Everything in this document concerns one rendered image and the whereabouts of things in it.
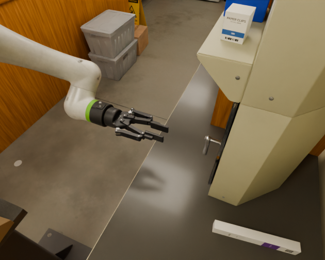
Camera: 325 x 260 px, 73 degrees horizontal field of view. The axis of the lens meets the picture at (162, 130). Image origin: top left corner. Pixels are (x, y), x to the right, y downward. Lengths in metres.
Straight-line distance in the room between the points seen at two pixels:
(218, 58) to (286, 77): 0.13
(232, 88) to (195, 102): 0.73
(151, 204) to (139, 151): 1.33
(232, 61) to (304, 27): 0.13
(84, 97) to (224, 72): 0.57
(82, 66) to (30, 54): 0.16
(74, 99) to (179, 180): 0.52
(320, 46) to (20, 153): 2.43
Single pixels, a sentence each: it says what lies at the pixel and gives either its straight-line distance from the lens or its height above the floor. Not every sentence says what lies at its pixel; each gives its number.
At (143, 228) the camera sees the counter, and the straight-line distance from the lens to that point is 0.84.
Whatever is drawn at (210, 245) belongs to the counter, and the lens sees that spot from 0.84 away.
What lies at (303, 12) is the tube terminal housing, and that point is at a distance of 0.43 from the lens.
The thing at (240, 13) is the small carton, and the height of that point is 1.57.
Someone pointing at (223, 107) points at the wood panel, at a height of 1.07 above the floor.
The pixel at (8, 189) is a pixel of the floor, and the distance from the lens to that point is 2.35.
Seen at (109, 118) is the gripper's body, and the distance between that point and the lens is 0.83.
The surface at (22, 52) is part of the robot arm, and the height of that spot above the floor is 1.38.
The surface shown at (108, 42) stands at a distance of 2.74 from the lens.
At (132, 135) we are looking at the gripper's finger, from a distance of 0.77.
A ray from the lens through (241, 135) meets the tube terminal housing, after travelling 0.60.
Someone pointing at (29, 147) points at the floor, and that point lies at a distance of 2.55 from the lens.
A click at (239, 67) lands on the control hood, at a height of 1.50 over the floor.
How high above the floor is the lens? 1.74
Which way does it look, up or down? 49 degrees down
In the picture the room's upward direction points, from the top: straight up
